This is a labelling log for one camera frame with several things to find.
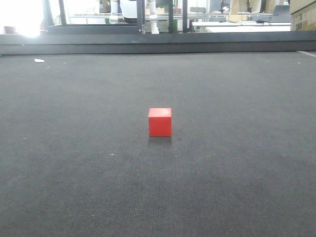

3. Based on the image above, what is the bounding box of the red magnetic cube block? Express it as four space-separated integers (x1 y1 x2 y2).
148 108 172 137

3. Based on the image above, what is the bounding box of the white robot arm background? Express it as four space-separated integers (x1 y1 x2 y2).
146 0 159 35

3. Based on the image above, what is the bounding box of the white background table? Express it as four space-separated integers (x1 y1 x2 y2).
192 21 291 33

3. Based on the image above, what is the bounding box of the cardboard box right background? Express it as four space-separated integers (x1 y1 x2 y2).
290 0 316 31

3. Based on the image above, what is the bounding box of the black metal frame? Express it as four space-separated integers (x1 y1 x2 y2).
41 0 189 35

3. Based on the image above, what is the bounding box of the black table edge rail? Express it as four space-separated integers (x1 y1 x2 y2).
0 31 316 55

